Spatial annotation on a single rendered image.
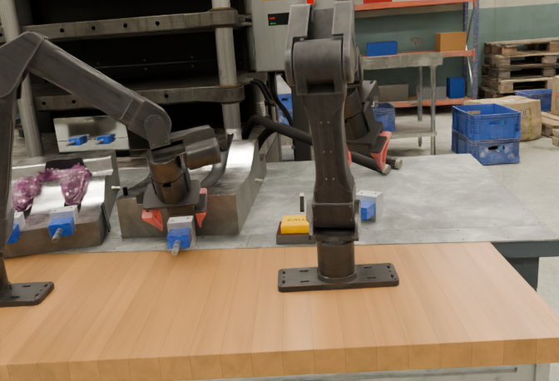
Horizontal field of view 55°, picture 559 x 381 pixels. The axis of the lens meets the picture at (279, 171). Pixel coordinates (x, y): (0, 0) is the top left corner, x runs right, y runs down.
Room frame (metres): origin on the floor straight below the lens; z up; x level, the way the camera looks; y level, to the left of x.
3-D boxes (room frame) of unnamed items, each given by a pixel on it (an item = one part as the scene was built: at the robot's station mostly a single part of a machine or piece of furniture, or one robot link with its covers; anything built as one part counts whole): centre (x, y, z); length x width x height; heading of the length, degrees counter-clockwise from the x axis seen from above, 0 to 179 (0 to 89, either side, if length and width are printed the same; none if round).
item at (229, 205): (1.33, 0.20, 0.87); 0.50 x 0.26 x 0.14; 174
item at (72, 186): (1.28, 0.55, 0.90); 0.26 x 0.18 x 0.08; 11
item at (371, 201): (1.08, -0.16, 0.83); 0.13 x 0.05 x 0.05; 145
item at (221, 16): (2.27, 0.67, 1.20); 1.29 x 0.83 x 0.19; 84
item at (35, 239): (1.29, 0.56, 0.86); 0.50 x 0.26 x 0.11; 11
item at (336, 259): (0.83, -0.08, 0.84); 0.20 x 0.07 x 0.08; 88
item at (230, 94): (2.27, 0.67, 0.96); 1.29 x 0.83 x 0.18; 84
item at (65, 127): (2.19, 0.65, 0.87); 0.50 x 0.27 x 0.17; 174
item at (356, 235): (0.84, -0.08, 0.90); 0.09 x 0.06 x 0.06; 76
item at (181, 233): (0.99, 0.21, 0.83); 0.13 x 0.05 x 0.05; 2
